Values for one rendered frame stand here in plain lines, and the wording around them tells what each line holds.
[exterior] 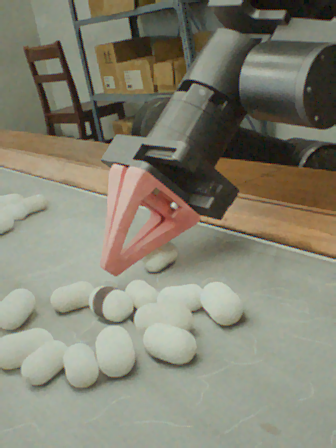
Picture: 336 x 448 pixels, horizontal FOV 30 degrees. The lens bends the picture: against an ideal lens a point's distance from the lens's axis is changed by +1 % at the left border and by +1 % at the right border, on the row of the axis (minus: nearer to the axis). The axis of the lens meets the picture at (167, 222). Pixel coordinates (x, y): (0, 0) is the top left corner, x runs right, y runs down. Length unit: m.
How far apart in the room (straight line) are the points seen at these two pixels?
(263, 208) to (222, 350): 0.20
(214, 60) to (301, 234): 0.15
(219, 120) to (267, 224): 0.10
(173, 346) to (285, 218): 0.20
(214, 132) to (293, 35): 0.09
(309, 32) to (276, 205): 0.14
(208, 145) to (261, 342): 0.16
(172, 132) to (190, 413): 0.22
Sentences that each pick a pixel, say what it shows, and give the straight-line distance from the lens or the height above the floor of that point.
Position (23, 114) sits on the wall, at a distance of 5.51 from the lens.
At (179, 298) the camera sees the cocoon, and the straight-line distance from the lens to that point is 0.41.
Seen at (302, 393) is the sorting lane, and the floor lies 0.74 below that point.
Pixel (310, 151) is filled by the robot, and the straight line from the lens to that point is 1.20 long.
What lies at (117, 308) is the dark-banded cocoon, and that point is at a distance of 0.41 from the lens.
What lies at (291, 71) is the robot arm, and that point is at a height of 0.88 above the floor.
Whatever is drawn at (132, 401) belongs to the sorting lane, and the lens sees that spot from 0.34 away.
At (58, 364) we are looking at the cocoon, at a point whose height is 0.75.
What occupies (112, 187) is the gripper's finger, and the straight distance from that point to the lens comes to 0.47.
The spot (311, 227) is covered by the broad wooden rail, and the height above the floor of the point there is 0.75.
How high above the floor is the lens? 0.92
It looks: 18 degrees down
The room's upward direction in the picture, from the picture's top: 11 degrees counter-clockwise
